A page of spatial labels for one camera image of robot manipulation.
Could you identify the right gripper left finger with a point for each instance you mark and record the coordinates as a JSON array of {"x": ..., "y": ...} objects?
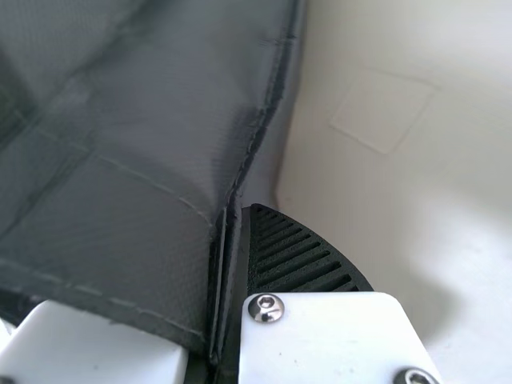
[{"x": 80, "y": 352}]

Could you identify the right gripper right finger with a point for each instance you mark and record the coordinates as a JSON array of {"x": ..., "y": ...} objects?
[{"x": 320, "y": 340}]

